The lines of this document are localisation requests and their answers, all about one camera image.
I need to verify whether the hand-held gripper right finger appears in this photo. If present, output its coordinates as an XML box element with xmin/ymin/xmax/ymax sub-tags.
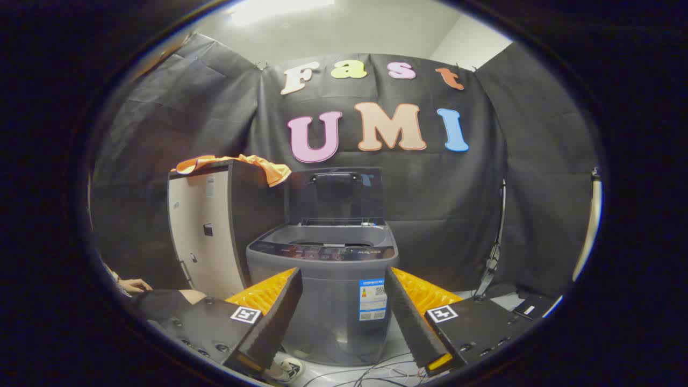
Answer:
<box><xmin>383</xmin><ymin>265</ymin><xmax>538</xmax><ymax>378</ymax></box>

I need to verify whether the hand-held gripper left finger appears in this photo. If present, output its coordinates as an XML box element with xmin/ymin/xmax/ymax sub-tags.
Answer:
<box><xmin>148</xmin><ymin>266</ymin><xmax>304</xmax><ymax>383</ymax></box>

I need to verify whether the grey washing machine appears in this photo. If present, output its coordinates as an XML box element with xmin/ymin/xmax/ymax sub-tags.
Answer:
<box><xmin>246</xmin><ymin>218</ymin><xmax>399</xmax><ymax>367</ymax></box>

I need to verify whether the dark washing machine lid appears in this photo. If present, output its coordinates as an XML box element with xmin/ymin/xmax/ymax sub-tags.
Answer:
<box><xmin>288</xmin><ymin>168</ymin><xmax>386</xmax><ymax>226</ymax></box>

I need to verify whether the orange garment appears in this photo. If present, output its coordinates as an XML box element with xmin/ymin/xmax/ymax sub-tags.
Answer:
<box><xmin>171</xmin><ymin>154</ymin><xmax>292</xmax><ymax>188</ymax></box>

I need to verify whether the black and white sneaker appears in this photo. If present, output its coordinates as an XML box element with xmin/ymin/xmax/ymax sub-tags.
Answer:
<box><xmin>269</xmin><ymin>357</ymin><xmax>305</xmax><ymax>383</ymax></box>

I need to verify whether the black light stand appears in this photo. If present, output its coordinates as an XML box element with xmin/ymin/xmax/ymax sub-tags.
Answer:
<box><xmin>476</xmin><ymin>180</ymin><xmax>507</xmax><ymax>299</ymax></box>

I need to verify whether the person's leg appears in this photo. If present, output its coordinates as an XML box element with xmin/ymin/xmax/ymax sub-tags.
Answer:
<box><xmin>126</xmin><ymin>289</ymin><xmax>207</xmax><ymax>323</ymax></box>

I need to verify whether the dark cabinet with beige door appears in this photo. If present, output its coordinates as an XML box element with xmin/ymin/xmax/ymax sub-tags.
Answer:
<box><xmin>168</xmin><ymin>159</ymin><xmax>291</xmax><ymax>300</ymax></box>

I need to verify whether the black box with white label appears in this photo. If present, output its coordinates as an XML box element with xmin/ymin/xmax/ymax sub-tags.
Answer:
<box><xmin>511</xmin><ymin>293</ymin><xmax>562</xmax><ymax>320</ymax></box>

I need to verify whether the black backdrop cloth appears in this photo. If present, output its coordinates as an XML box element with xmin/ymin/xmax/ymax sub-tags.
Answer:
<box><xmin>89</xmin><ymin>32</ymin><xmax>600</xmax><ymax>299</ymax></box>

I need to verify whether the white pole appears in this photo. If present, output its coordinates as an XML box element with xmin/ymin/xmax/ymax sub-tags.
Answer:
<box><xmin>572</xmin><ymin>168</ymin><xmax>603</xmax><ymax>283</ymax></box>

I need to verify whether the tangle of thin floor cables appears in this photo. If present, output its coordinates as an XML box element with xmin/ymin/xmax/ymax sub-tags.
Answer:
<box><xmin>304</xmin><ymin>352</ymin><xmax>431</xmax><ymax>387</ymax></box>

